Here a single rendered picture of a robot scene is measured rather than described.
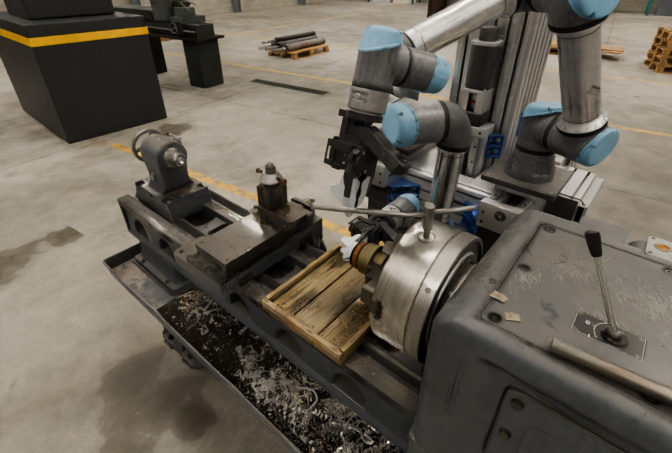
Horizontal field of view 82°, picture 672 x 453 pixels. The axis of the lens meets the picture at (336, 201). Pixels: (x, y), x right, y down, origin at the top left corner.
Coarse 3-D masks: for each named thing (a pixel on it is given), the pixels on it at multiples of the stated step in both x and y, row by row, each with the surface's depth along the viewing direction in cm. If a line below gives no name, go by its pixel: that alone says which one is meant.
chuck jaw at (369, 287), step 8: (376, 264) 96; (368, 272) 95; (376, 272) 93; (368, 280) 91; (376, 280) 90; (368, 288) 87; (368, 296) 86; (368, 304) 87; (376, 304) 84; (376, 312) 84
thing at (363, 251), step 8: (360, 248) 100; (368, 248) 99; (376, 248) 98; (352, 256) 101; (360, 256) 99; (368, 256) 97; (376, 256) 98; (384, 256) 97; (352, 264) 101; (360, 264) 99; (368, 264) 97; (384, 264) 102
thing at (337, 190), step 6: (342, 174) 77; (342, 180) 77; (354, 180) 75; (336, 186) 79; (342, 186) 78; (354, 186) 76; (330, 192) 80; (336, 192) 79; (342, 192) 78; (354, 192) 77; (342, 198) 78; (348, 198) 76; (354, 198) 77; (348, 204) 77; (354, 204) 78; (348, 216) 79
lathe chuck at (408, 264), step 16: (416, 224) 87; (400, 240) 84; (416, 240) 83; (432, 240) 82; (448, 240) 82; (400, 256) 82; (416, 256) 80; (432, 256) 80; (384, 272) 82; (400, 272) 80; (416, 272) 79; (384, 288) 81; (400, 288) 79; (416, 288) 78; (384, 304) 81; (400, 304) 79; (384, 320) 82; (400, 320) 80; (384, 336) 86; (400, 336) 81
